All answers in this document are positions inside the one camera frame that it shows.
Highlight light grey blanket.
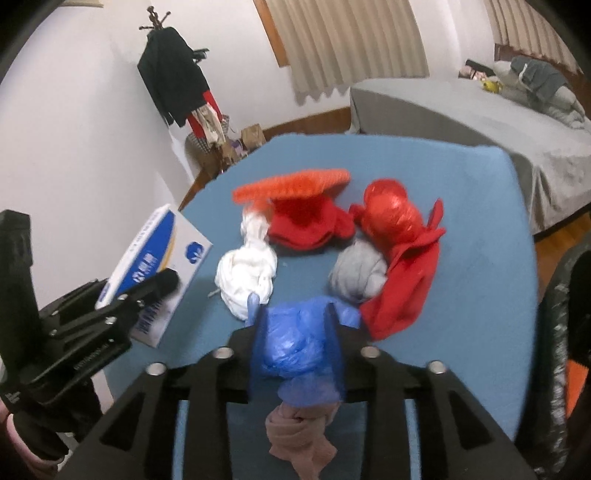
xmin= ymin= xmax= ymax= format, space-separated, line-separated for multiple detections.
xmin=540 ymin=88 xmax=588 ymax=129

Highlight narrow beige curtain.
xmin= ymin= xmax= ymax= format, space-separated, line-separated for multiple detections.
xmin=482 ymin=0 xmax=585 ymax=77

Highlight orange knitted cloth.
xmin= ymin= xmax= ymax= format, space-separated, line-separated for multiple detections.
xmin=232 ymin=169 xmax=351 ymax=206

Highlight checkered basket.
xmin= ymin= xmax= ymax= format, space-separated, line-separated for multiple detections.
xmin=185 ymin=131 xmax=222 ymax=178

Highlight brown paper bag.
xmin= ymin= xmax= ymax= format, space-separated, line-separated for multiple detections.
xmin=240 ymin=124 xmax=266 ymax=151

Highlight shiny red plastic bag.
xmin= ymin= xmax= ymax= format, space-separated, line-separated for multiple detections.
xmin=353 ymin=179 xmax=423 ymax=245

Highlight red garment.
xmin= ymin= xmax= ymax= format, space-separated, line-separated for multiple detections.
xmin=186 ymin=90 xmax=220 ymax=139

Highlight pink and black item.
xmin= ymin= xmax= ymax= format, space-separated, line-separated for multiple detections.
xmin=459 ymin=58 xmax=494 ymax=80

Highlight white and blue tissue box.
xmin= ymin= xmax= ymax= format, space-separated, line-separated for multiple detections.
xmin=95 ymin=204 xmax=214 ymax=348

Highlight brown stocking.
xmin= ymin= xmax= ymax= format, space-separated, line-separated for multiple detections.
xmin=264 ymin=401 xmax=338 ymax=478

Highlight wide beige curtain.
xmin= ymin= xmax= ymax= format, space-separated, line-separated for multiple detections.
xmin=265 ymin=0 xmax=430 ymax=104

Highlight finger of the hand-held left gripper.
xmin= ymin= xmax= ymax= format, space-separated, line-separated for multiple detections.
xmin=98 ymin=269 xmax=181 ymax=320

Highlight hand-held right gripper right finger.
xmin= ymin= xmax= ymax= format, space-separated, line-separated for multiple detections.
xmin=323 ymin=304 xmax=539 ymax=480

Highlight blue plastic bag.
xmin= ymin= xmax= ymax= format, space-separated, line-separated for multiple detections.
xmin=247 ymin=293 xmax=361 ymax=407

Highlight blue table mat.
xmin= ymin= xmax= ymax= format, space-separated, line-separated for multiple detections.
xmin=173 ymin=134 xmax=539 ymax=480

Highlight bed with grey sheet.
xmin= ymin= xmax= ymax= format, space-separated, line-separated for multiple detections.
xmin=348 ymin=69 xmax=591 ymax=236

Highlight white cloth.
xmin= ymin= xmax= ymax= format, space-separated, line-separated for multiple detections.
xmin=215 ymin=205 xmax=278 ymax=321

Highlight patterned scarf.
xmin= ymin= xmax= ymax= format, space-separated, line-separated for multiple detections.
xmin=194 ymin=104 xmax=228 ymax=148

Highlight dark grey clothes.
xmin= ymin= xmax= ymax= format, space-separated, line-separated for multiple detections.
xmin=510 ymin=55 xmax=571 ymax=100

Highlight black coat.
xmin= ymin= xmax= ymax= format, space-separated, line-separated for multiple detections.
xmin=137 ymin=27 xmax=211 ymax=127

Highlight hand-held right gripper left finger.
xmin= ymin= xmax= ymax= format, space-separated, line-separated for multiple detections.
xmin=58 ymin=323 xmax=258 ymax=480

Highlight red cloth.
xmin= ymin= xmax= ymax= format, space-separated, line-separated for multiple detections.
xmin=268 ymin=194 xmax=355 ymax=252

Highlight wooden window frame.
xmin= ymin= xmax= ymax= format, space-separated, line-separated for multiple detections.
xmin=253 ymin=0 xmax=291 ymax=68

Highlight wooden coat rack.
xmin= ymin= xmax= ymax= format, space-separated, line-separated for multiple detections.
xmin=139 ymin=6 xmax=232 ymax=178

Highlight black lined trash bin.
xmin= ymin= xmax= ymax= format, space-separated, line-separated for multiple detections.
xmin=512 ymin=240 xmax=591 ymax=480

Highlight grey pillow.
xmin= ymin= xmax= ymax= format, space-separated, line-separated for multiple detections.
xmin=492 ymin=59 xmax=536 ymax=102

